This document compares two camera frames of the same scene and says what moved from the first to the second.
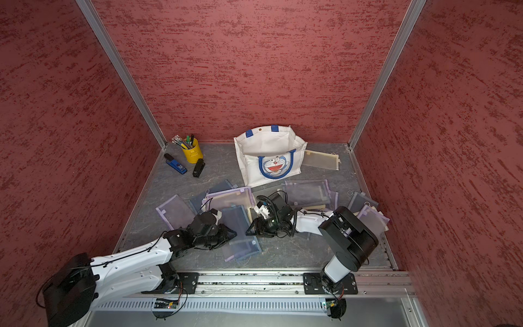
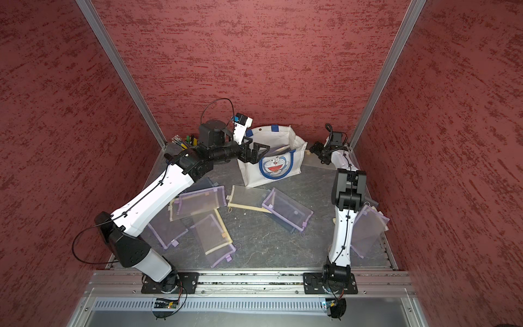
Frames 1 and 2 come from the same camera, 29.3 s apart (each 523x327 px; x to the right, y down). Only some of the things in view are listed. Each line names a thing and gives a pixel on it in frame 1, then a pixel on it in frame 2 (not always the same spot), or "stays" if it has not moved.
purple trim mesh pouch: (241, 196) → (191, 203)
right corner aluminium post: (406, 27) stays
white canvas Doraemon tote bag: (270, 154) stays
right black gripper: (263, 229) → (318, 148)
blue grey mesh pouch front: (243, 244) → (203, 183)
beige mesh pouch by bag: (321, 159) stays
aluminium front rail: (374, 283) stays
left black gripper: (224, 237) → (253, 158)
